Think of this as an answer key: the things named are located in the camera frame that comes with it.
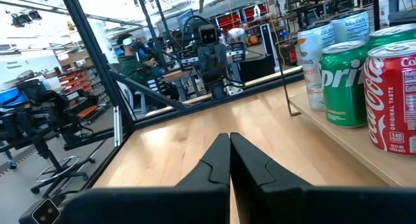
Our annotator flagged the black cabinet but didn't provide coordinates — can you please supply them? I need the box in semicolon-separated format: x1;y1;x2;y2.
239;53;277;84

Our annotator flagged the green Sprite can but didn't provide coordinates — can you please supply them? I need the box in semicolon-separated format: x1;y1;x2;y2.
366;23;416;52
319;40;371;129

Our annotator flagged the white Celsius slim can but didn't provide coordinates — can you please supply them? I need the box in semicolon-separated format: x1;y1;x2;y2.
296;21;336;112
330;8;372;43

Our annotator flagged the wooden shelf with black frame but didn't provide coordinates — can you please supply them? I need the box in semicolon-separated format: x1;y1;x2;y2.
274;35;416;188

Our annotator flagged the silver frame bracket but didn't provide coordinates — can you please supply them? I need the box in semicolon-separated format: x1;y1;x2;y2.
112;105;122;147

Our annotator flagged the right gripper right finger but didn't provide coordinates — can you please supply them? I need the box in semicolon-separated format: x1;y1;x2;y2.
229;132;416;224

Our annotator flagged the black aluminium table frame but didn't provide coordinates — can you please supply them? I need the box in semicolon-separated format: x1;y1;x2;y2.
0;0;305;191

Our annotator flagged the orange parts bins rack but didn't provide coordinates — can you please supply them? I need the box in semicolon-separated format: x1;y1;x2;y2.
58;70;109;118

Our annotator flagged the red Coca-Cola can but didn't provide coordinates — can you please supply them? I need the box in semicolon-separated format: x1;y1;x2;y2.
363;39;416;157

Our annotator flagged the blue bin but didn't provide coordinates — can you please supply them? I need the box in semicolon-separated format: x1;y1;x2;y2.
0;87;29;108

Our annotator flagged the white chair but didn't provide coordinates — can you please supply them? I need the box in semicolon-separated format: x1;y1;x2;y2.
116;81;148;115

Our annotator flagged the red storage bins rack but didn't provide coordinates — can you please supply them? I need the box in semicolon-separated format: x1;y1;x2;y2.
216;3;270;32

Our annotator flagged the black office chair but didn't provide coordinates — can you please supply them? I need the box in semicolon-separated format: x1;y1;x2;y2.
14;79;98;195

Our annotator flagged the person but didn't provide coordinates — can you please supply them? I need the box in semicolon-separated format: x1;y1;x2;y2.
116;33;180;101

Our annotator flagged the red and black case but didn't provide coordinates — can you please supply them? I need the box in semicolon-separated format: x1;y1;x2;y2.
279;42;298;68

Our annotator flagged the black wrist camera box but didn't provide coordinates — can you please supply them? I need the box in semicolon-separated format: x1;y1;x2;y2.
198;23;218;45

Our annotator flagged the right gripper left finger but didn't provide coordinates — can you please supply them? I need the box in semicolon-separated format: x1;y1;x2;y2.
61;132;231;224

